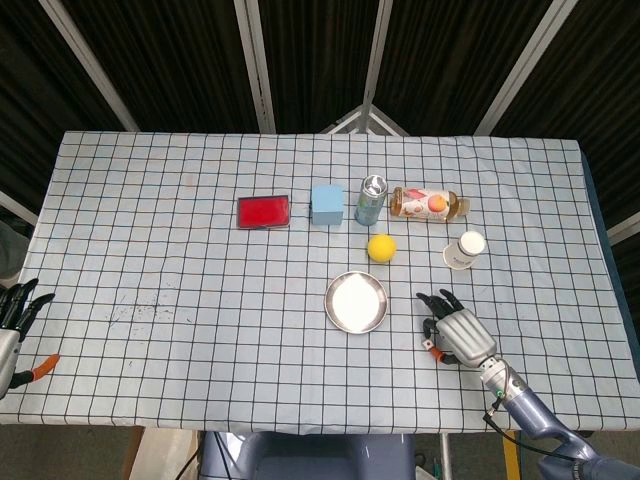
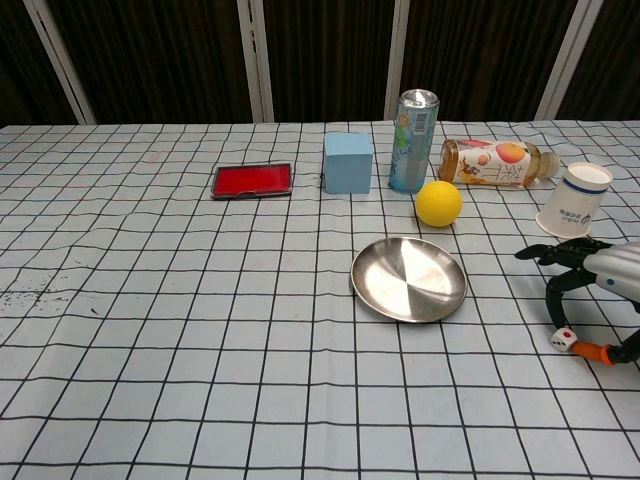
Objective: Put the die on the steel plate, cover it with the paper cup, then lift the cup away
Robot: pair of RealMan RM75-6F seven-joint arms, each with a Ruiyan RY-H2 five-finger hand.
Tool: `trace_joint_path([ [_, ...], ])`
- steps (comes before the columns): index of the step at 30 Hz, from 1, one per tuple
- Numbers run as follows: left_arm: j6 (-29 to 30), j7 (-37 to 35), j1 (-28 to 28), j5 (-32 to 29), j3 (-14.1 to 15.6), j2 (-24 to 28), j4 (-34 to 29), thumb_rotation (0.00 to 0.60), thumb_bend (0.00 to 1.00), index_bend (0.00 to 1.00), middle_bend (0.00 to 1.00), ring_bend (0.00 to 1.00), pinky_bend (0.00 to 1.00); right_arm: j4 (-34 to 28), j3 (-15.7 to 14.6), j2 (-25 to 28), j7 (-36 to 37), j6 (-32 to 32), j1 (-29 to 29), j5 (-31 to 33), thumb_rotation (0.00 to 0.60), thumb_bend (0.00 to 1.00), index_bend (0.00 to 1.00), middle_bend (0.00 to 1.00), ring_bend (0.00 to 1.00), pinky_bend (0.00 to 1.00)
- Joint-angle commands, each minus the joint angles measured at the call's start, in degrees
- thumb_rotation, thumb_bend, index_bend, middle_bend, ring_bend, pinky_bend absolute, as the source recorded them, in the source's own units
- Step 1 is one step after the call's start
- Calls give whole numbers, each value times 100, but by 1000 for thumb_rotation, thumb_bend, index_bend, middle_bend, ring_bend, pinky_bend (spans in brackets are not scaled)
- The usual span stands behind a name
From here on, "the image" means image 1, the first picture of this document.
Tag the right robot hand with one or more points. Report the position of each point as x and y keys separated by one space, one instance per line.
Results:
x=465 y=337

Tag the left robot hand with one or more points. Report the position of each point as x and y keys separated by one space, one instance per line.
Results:
x=9 y=345

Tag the white paper cup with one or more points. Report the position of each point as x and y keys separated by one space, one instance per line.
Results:
x=462 y=252

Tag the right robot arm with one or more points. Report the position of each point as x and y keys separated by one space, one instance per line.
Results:
x=540 y=415

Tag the metal plate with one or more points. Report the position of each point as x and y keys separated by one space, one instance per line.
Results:
x=356 y=302

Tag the yellow ball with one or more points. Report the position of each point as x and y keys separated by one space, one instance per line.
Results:
x=382 y=248

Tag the yellow floor stand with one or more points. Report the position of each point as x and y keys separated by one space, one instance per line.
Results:
x=511 y=455

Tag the peach tea bottle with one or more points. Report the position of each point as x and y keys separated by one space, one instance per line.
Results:
x=425 y=204

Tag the green drink can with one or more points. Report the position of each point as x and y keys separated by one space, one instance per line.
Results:
x=370 y=205

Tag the blue checkered tablecloth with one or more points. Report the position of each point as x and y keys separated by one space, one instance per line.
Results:
x=175 y=300

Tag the brown cardboard box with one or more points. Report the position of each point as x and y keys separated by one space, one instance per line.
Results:
x=155 y=455

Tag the dark blue table skirt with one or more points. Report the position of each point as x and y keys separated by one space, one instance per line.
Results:
x=597 y=200

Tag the light blue cube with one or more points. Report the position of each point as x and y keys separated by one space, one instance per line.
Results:
x=327 y=205

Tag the blue-grey robot torso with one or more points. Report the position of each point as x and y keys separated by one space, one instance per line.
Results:
x=310 y=457

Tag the red ink pad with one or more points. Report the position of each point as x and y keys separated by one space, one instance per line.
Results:
x=263 y=212

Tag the white triangular frame brace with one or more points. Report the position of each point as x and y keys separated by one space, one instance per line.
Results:
x=364 y=120

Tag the white aluminium frame post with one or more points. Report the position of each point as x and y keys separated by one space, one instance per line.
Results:
x=376 y=50
x=256 y=65
x=90 y=67
x=522 y=67

